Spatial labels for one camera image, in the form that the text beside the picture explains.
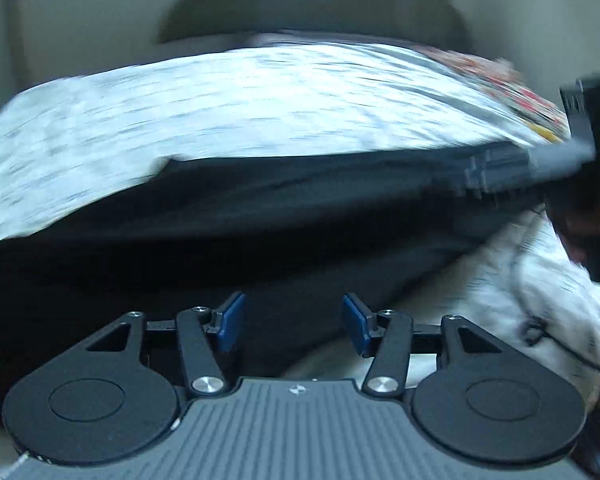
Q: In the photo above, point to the white script-printed bedsheet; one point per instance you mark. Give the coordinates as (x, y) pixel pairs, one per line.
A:
(230, 105)

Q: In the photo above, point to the colourful patterned cloth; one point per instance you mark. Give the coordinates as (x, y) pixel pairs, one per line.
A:
(530, 105)

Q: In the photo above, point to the person's right hand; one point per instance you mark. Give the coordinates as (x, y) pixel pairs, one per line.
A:
(570, 235)

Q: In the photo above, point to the black pants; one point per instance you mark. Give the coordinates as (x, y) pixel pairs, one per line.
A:
(230, 220)

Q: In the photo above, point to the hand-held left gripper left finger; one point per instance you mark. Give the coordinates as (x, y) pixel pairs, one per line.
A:
(231, 324)

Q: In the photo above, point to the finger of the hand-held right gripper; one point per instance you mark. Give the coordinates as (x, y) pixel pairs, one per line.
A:
(525, 165)

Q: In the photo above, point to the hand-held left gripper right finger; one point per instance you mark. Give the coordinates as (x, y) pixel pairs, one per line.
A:
(356, 327)

